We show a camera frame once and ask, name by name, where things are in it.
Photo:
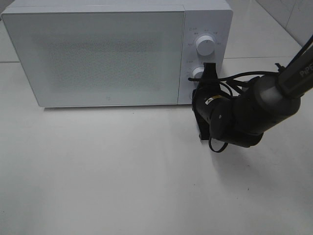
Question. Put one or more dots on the white microwave door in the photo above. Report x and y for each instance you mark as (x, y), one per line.
(99, 59)

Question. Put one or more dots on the lower white timer knob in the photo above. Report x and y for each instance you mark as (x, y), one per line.
(197, 73)

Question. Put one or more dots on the white microwave oven body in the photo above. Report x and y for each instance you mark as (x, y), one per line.
(201, 17)

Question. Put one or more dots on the upper white power knob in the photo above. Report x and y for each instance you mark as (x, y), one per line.
(205, 45)

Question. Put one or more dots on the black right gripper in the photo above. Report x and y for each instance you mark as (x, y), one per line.
(205, 98)

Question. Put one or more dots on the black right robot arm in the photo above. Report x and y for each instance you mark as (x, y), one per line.
(239, 109)

